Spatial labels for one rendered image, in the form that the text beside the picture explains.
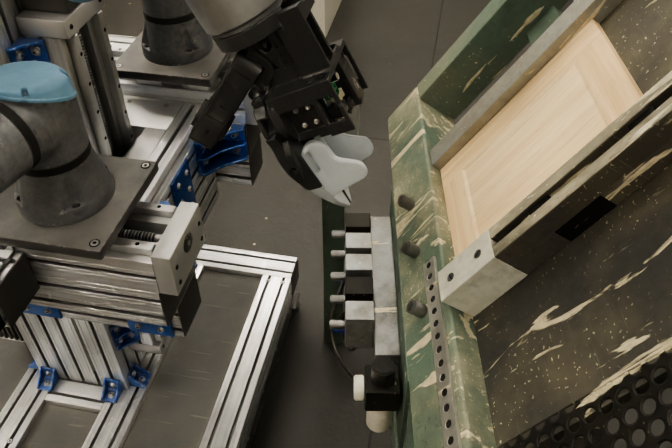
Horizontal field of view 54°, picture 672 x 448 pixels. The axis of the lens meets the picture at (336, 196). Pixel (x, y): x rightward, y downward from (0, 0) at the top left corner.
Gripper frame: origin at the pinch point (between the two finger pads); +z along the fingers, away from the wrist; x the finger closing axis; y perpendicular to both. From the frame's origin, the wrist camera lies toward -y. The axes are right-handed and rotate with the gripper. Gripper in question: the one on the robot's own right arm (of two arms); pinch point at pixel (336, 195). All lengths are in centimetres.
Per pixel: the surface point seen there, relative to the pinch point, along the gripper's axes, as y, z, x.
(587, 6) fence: 25, 20, 63
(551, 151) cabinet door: 14, 32, 42
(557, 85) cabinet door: 17, 29, 55
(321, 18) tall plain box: -110, 77, 272
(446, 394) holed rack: -6.2, 44.8, 7.2
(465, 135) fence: -3, 36, 60
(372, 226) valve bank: -29, 50, 56
